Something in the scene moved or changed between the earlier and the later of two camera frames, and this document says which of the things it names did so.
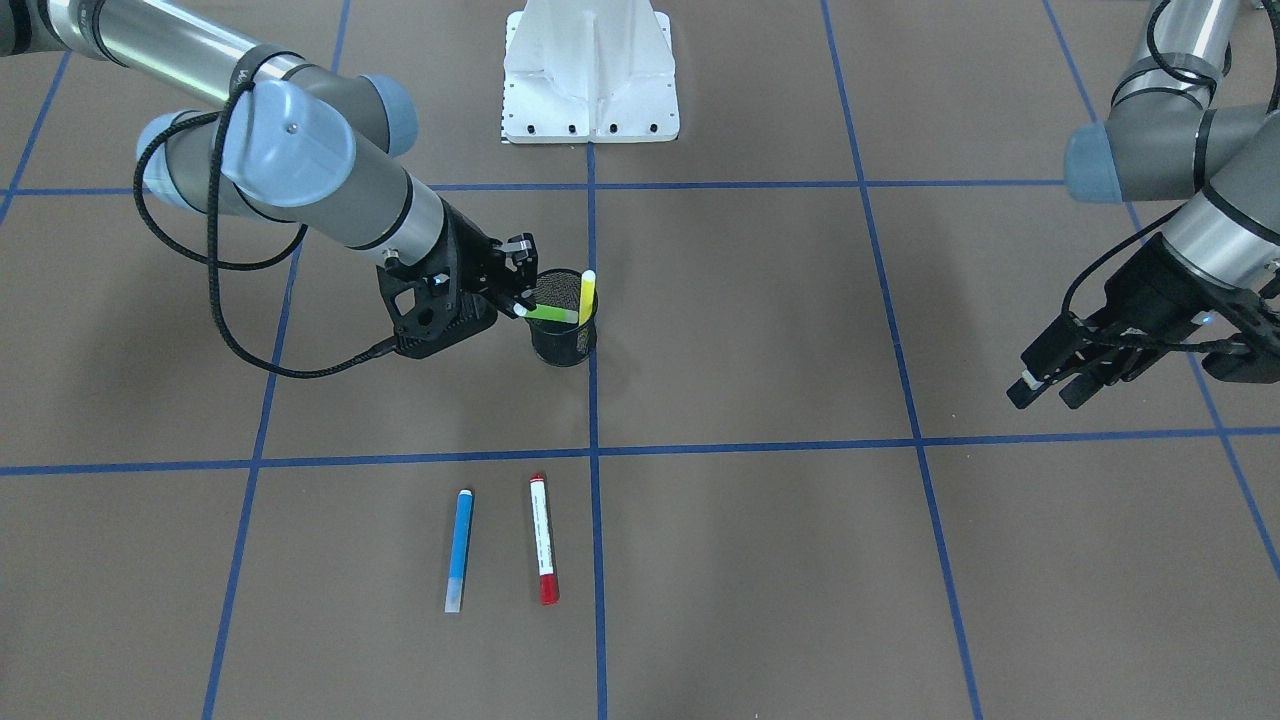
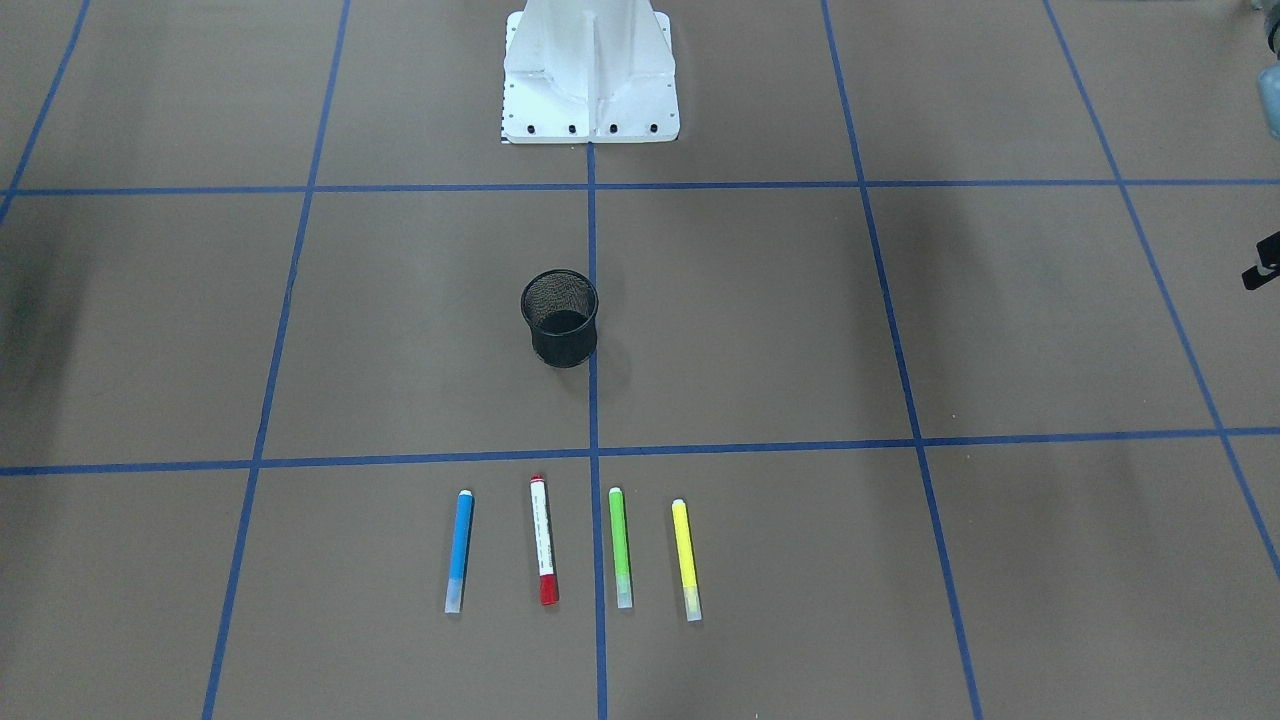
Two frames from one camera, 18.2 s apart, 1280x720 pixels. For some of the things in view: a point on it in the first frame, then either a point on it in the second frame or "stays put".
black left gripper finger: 1056,345 -> 1269,262
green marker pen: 547,312 -> 624,594
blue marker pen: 459,551 stays put
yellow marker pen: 587,295 -> 687,560
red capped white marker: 548,583 stays put
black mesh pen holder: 561,343 stays put
